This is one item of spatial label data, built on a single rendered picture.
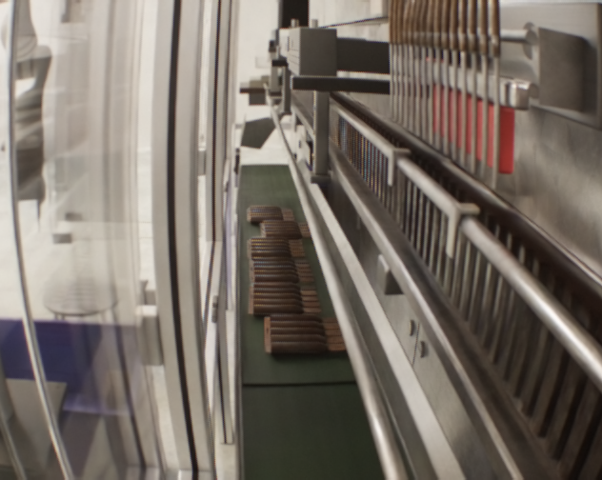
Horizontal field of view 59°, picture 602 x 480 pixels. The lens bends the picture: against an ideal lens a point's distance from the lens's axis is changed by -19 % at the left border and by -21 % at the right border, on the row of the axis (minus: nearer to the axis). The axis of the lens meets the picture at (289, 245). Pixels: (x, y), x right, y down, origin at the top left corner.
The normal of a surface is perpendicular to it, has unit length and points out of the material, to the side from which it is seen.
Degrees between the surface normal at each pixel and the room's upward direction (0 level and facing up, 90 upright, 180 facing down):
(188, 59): 90
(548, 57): 90
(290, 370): 2
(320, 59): 90
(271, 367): 2
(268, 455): 2
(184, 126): 90
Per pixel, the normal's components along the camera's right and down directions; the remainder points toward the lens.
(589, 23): -1.00, 0.00
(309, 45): 0.07, 0.32
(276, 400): 0.01, -0.96
